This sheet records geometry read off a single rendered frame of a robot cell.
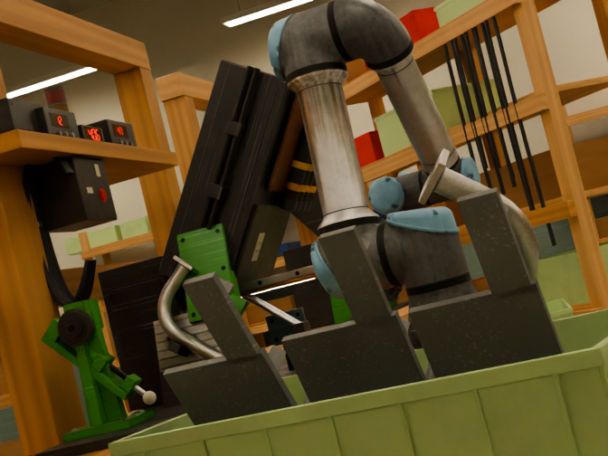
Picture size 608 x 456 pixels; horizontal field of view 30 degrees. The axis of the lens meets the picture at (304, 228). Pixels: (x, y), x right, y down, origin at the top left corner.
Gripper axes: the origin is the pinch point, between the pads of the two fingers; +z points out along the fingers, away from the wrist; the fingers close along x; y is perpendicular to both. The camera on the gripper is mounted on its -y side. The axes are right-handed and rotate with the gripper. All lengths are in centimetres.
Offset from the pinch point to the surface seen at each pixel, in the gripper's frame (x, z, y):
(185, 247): 4.2, -1.7, -43.0
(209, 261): 3.0, -0.9, -35.9
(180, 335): -4.6, 15.4, -34.3
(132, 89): 79, -29, -100
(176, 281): -1.1, 5.3, -40.3
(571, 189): 246, -46, 27
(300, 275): 13.5, -4.2, -17.3
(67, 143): -10, -16, -72
